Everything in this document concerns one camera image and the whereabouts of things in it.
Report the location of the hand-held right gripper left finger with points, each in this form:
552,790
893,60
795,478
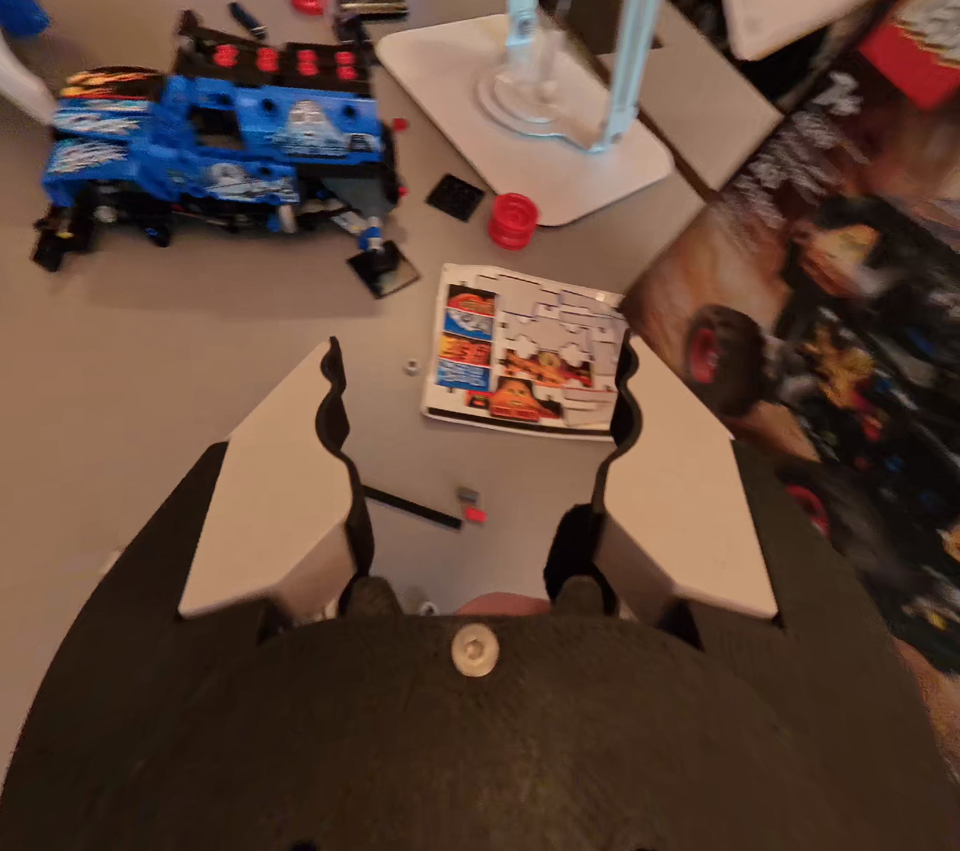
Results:
277,506

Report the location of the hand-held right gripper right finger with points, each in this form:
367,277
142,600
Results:
675,513

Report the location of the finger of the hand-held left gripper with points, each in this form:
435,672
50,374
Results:
15,82

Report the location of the black and blue brick truck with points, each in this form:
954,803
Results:
225,131

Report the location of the sticker sheet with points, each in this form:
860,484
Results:
525,341

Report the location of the grey desk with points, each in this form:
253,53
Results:
150,356

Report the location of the small dark brick pin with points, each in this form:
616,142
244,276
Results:
247,20

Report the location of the long black brick axle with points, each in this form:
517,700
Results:
412,507

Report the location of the black studded brick piece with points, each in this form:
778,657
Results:
351,30

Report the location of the small red brick piece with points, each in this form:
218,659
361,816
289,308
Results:
475,515

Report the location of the black Lego beam piece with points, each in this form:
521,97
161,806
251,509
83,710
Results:
371,3

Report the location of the printed toy set box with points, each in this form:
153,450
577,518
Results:
825,341

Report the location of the black square tile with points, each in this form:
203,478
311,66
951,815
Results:
386,273
455,197

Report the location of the white book stand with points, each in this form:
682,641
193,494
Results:
450,78

